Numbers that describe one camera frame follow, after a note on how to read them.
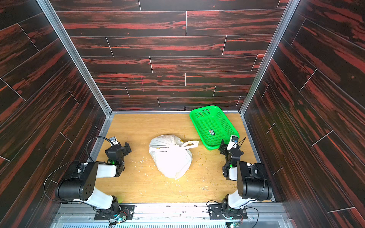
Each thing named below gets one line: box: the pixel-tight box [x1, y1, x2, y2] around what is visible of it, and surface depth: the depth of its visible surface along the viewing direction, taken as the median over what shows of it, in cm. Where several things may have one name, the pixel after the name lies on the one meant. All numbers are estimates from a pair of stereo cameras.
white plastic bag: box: [149, 134, 200, 180], surface depth 85 cm
